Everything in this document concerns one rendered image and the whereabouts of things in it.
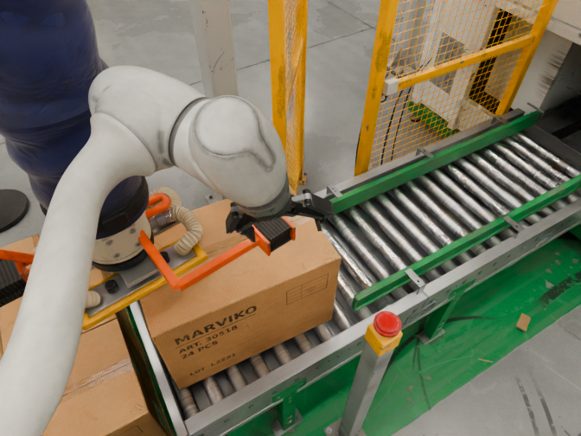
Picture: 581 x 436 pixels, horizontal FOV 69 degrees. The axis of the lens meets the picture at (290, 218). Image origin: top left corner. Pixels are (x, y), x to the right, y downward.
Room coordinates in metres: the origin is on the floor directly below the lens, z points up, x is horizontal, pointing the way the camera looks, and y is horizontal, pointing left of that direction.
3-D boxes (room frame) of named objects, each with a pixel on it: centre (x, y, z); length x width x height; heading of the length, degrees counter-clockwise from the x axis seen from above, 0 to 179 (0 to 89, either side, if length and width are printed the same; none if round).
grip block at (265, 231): (0.67, 0.05, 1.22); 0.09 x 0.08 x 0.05; 38
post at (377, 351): (0.51, -0.25, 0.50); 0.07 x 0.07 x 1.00; 30
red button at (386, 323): (0.51, -0.25, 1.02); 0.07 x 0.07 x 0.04
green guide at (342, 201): (1.65, -0.68, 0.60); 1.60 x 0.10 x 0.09; 120
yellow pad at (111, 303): (0.61, 0.38, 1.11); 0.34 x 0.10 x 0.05; 128
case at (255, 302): (0.83, 0.20, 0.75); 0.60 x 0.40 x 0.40; 116
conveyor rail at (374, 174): (1.53, -0.35, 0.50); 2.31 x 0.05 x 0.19; 120
